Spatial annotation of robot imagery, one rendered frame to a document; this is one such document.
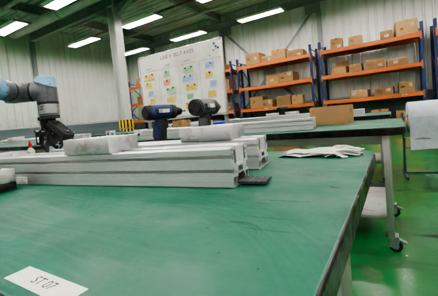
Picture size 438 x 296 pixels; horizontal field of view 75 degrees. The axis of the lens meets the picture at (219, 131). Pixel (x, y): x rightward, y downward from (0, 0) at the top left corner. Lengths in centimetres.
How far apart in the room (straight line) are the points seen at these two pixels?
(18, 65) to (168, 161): 1305
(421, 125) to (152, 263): 380
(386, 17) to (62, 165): 1086
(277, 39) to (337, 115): 950
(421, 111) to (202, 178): 353
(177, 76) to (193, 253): 393
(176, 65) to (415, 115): 305
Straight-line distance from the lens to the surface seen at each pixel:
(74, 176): 87
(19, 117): 1330
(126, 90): 938
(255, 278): 30
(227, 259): 33
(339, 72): 1015
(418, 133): 402
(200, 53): 401
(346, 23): 1131
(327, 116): 250
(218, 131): 80
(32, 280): 39
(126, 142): 81
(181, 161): 64
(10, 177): 99
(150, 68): 457
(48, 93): 130
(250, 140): 77
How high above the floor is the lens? 93
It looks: 3 degrees down
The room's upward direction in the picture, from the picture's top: 5 degrees counter-clockwise
